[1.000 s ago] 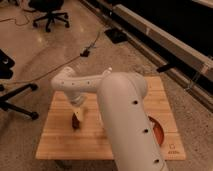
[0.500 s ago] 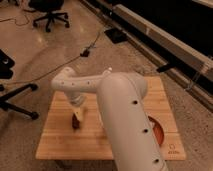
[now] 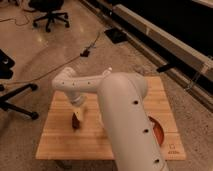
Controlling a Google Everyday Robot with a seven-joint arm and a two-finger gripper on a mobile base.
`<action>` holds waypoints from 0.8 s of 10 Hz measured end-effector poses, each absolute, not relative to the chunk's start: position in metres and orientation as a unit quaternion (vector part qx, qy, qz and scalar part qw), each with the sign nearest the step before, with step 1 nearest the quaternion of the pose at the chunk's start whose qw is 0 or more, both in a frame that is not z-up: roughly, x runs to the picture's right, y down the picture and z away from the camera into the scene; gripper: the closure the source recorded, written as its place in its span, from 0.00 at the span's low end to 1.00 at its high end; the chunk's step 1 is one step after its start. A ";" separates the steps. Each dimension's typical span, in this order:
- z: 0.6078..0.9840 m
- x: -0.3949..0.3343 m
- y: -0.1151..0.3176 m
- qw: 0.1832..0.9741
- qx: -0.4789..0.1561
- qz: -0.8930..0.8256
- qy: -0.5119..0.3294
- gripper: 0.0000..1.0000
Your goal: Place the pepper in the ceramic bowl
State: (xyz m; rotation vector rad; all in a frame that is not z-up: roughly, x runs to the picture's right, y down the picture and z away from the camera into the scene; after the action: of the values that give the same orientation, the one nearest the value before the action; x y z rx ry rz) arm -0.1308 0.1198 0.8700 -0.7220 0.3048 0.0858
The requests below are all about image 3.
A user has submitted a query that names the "black chair base left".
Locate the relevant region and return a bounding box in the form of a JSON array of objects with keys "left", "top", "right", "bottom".
[{"left": 0, "top": 49, "right": 40, "bottom": 121}]

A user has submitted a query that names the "wooden table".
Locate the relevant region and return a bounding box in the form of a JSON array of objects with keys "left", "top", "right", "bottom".
[{"left": 36, "top": 76, "right": 186, "bottom": 160}]

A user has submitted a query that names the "floor cable with plug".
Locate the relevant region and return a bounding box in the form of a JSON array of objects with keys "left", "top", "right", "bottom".
[{"left": 0, "top": 29, "right": 104, "bottom": 85}]

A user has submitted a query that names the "black floor plate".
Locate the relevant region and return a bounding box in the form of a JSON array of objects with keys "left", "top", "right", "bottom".
[{"left": 105, "top": 28, "right": 127, "bottom": 44}]

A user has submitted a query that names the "dark red pepper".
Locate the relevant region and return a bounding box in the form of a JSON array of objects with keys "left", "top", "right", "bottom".
[{"left": 72, "top": 114, "right": 80, "bottom": 129}]

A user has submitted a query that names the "long grey rail beam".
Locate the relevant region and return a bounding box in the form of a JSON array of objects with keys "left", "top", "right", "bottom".
[{"left": 79, "top": 0, "right": 213, "bottom": 112}]

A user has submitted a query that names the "black office chair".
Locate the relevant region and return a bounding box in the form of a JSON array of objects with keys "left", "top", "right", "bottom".
[{"left": 28, "top": 0, "right": 70, "bottom": 32}]

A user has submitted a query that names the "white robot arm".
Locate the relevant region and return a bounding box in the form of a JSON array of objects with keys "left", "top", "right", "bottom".
[{"left": 52, "top": 67, "right": 169, "bottom": 171}]

